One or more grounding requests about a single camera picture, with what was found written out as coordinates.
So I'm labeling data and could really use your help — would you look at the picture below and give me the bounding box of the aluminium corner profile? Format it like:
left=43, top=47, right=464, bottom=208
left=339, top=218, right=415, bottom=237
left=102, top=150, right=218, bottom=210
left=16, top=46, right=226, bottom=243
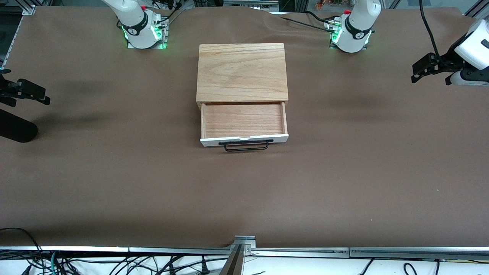
left=463, top=0, right=489, bottom=18
left=22, top=0, right=53, bottom=16

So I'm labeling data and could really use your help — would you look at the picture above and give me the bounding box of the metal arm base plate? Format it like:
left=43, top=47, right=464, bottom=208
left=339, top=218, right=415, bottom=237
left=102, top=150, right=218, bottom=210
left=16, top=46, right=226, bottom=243
left=127, top=17, right=169, bottom=50
left=325, top=18, right=370, bottom=51

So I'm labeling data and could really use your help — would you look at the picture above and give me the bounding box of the black cable on cover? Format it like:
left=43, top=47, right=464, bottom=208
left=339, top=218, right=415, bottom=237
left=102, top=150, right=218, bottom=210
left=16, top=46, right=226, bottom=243
left=281, top=11, right=337, bottom=32

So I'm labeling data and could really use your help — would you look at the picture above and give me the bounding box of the light wooden drawer cabinet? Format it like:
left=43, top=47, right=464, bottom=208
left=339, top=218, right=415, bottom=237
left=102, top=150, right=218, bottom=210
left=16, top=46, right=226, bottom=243
left=196, top=43, right=289, bottom=108

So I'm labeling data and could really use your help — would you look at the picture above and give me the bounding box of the black cylindrical object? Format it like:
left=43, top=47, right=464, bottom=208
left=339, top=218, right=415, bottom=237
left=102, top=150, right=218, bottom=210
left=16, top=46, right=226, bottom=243
left=0, top=108, right=38, bottom=143

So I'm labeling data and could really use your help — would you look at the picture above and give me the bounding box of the aluminium frame rail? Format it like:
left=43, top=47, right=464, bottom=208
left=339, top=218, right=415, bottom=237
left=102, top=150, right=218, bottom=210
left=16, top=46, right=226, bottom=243
left=0, top=246, right=489, bottom=261

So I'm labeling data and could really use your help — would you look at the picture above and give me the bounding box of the aluminium frame post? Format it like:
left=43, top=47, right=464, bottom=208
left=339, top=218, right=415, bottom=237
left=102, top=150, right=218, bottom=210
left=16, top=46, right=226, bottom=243
left=219, top=235, right=256, bottom=275

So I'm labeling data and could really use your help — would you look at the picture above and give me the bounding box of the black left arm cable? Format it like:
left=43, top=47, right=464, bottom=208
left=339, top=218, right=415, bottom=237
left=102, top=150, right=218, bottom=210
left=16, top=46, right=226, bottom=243
left=419, top=0, right=445, bottom=63

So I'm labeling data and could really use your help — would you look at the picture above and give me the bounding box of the black looped floor cable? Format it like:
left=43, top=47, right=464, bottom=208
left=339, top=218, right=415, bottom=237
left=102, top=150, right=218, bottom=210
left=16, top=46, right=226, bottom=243
left=0, top=228, right=43, bottom=268

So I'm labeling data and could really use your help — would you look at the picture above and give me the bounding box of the white-fronted wooden drawer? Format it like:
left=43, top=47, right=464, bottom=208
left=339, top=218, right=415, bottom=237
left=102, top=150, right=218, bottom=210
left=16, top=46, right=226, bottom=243
left=199, top=101, right=289, bottom=148

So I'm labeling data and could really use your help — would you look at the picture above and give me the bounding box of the brown table cover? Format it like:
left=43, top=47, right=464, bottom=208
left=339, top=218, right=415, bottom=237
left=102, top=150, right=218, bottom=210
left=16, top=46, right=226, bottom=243
left=0, top=6, right=489, bottom=248

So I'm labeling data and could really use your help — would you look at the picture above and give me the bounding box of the black metal drawer handle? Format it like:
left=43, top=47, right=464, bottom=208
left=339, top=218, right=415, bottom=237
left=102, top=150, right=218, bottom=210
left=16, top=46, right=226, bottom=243
left=219, top=139, right=274, bottom=152

